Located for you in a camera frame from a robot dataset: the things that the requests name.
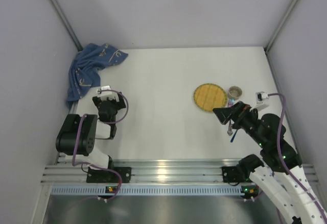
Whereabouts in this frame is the small beige cup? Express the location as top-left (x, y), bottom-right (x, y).
top-left (227, 86), bottom-right (243, 101)

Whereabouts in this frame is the right aluminium frame post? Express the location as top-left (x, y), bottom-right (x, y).
top-left (264, 0), bottom-right (300, 54)

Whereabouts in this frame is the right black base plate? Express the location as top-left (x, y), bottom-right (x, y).
top-left (221, 166), bottom-right (251, 185)

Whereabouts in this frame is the dark metallic fork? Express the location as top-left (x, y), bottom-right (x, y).
top-left (227, 98), bottom-right (235, 136)

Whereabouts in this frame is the blue cloth placemat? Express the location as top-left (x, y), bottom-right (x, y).
top-left (66, 43), bottom-right (128, 108)

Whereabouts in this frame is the aluminium frame post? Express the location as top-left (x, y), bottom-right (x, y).
top-left (264, 0), bottom-right (300, 54)
top-left (49, 0), bottom-right (83, 51)

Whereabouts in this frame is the round yellow woven plate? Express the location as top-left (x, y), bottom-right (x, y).
top-left (193, 83), bottom-right (227, 113)

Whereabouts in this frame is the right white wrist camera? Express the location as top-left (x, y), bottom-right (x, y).
top-left (253, 91), bottom-right (269, 111)

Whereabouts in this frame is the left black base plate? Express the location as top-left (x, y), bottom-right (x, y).
top-left (86, 167), bottom-right (132, 183)

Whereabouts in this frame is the perforated cable duct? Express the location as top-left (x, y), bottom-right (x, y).
top-left (51, 185), bottom-right (259, 196)

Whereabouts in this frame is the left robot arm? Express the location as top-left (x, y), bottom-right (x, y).
top-left (56, 92), bottom-right (128, 170)

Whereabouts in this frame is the aluminium mounting rail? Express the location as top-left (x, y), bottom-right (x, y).
top-left (41, 158), bottom-right (238, 185)

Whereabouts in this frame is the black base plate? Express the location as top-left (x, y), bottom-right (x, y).
top-left (86, 167), bottom-right (132, 183)
top-left (221, 166), bottom-right (251, 185)

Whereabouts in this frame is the blue metallic spoon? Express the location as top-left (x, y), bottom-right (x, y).
top-left (230, 130), bottom-right (238, 143)

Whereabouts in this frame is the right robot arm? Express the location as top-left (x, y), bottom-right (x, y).
top-left (213, 102), bottom-right (326, 223)

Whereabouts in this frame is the left aluminium frame post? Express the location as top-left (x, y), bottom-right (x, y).
top-left (49, 0), bottom-right (83, 51)

